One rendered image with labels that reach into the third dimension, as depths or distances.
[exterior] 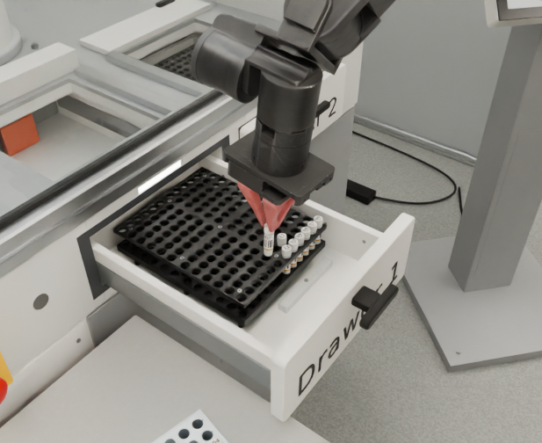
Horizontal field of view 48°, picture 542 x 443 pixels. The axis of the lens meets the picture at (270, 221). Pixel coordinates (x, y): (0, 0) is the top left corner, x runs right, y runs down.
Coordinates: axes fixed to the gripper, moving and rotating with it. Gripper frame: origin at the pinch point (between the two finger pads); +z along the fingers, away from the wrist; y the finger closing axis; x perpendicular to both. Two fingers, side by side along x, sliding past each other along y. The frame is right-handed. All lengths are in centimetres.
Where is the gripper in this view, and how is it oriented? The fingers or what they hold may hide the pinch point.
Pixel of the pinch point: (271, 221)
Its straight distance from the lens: 69.5
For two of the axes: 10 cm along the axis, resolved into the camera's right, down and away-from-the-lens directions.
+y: -7.7, -5.0, 3.9
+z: -1.0, 7.0, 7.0
